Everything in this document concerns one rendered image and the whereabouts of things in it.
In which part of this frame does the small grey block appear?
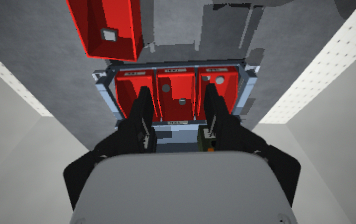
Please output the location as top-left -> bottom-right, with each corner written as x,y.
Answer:
100,28 -> 117,42

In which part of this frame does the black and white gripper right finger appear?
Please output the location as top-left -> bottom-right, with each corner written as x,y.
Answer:
203,83 -> 301,208

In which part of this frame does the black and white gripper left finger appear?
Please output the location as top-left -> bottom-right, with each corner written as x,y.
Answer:
63,86 -> 154,211

